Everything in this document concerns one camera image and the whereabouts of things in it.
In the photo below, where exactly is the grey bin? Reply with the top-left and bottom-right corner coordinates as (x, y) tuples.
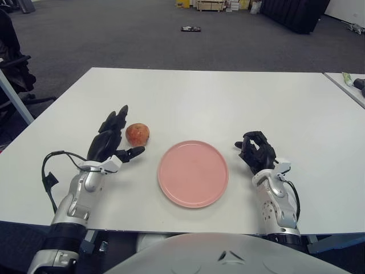
(19, 0), (37, 14)

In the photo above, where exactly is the grey slanted table leg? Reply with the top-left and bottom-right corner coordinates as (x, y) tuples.
(0, 68), (35, 125)

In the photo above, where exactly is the black office chair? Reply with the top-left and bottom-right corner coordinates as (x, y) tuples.
(0, 8), (58, 115)

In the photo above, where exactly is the pink round plate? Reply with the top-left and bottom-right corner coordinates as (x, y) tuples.
(157, 139), (230, 210)

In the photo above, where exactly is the grey table frame beam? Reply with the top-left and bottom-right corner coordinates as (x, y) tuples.
(79, 229), (99, 255)
(306, 234), (365, 254)

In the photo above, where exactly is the wooden crate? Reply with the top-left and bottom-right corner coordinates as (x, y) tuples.
(196, 0), (226, 12)

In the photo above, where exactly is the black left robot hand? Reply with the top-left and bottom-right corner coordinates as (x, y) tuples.
(86, 104), (147, 164)

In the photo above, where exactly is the black curtain partition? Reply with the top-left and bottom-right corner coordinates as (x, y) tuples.
(259, 0), (331, 35)

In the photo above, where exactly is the red apple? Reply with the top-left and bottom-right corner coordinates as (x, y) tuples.
(125, 123), (151, 146)

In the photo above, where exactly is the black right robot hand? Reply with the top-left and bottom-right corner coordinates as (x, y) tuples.
(234, 130), (279, 175)

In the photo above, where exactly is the grey robot torso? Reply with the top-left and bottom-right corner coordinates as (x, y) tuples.
(107, 232), (343, 274)

